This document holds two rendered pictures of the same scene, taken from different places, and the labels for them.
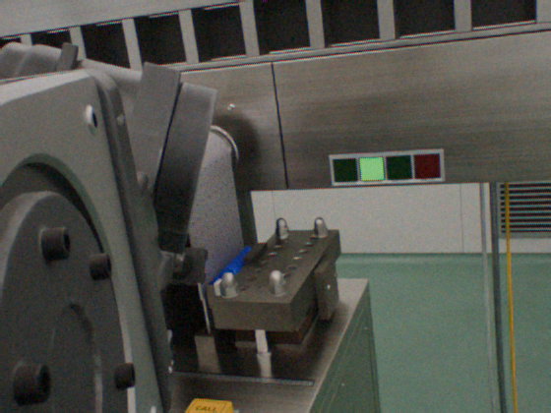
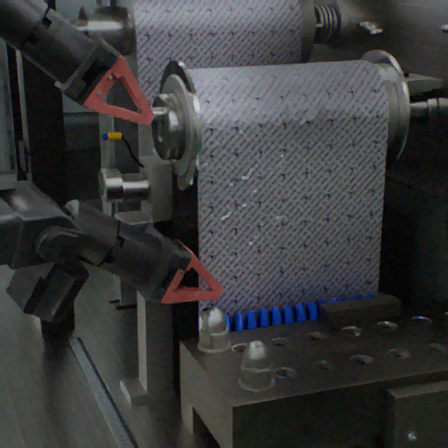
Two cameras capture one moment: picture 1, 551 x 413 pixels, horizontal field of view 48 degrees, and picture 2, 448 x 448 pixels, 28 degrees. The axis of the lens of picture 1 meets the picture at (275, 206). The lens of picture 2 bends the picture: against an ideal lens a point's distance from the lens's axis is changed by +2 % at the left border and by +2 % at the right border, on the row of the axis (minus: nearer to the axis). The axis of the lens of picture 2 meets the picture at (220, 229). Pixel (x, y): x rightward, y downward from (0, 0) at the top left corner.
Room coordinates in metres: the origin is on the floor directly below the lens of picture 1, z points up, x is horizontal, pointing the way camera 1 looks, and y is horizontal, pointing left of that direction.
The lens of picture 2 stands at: (0.54, -0.56, 1.44)
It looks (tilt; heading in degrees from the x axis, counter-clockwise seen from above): 17 degrees down; 48
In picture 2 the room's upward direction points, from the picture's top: straight up
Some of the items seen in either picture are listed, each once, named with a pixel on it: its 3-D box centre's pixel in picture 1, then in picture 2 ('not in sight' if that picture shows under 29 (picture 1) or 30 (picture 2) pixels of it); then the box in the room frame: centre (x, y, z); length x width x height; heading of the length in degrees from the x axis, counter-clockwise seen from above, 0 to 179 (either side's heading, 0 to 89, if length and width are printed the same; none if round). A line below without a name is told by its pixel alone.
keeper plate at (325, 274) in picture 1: (328, 286); (433, 436); (1.24, -0.09, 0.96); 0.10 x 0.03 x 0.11; 159
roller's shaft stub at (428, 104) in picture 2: not in sight; (402, 109); (1.45, 0.12, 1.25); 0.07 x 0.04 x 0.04; 159
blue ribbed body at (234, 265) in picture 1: (233, 269); (302, 317); (1.26, 0.11, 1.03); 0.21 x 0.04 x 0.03; 159
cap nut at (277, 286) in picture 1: (276, 281); (256, 362); (1.09, 0.02, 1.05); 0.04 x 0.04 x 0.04
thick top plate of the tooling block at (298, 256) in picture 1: (283, 273); (374, 367); (1.26, 0.00, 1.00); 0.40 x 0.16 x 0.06; 159
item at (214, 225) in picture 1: (217, 236); (292, 250); (1.26, 0.13, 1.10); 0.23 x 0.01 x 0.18; 159
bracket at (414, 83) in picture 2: not in sight; (409, 81); (1.45, 0.12, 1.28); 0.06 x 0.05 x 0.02; 159
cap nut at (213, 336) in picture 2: (228, 283); (214, 327); (1.12, 0.11, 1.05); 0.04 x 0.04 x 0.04
